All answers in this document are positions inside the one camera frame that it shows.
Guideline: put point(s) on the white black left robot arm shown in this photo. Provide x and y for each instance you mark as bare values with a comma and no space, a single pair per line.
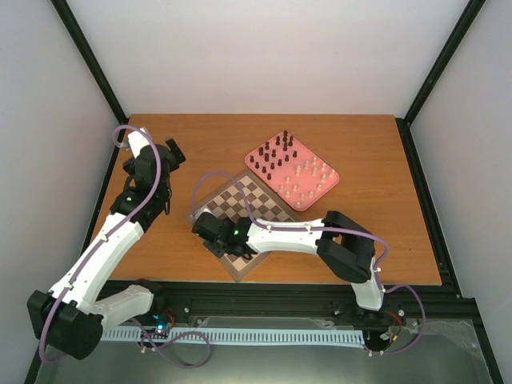
70,317

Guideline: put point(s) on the black frame post left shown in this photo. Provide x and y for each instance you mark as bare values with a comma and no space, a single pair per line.
74,30

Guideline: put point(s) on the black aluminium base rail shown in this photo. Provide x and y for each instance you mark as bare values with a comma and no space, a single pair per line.
336,302

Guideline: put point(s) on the black frame post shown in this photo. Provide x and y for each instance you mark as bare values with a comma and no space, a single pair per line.
459,31
74,30

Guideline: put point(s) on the wooden chessboard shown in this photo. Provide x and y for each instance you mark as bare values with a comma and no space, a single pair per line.
241,195

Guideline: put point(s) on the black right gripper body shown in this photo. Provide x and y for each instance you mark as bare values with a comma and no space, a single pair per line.
218,253

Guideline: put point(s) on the dark chess king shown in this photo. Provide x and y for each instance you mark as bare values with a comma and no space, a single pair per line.
285,136

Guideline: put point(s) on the light blue cable duct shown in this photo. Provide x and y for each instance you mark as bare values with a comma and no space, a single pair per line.
262,337

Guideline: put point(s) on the black frame post right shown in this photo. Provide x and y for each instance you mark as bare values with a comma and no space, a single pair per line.
459,31

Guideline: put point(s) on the pink plastic tray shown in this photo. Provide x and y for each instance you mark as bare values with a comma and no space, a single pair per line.
281,159

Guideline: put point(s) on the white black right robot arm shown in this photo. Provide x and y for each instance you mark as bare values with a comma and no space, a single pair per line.
344,246

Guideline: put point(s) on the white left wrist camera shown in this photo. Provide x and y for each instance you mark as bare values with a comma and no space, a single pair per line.
137,140

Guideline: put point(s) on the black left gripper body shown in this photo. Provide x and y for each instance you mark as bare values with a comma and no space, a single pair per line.
179,157

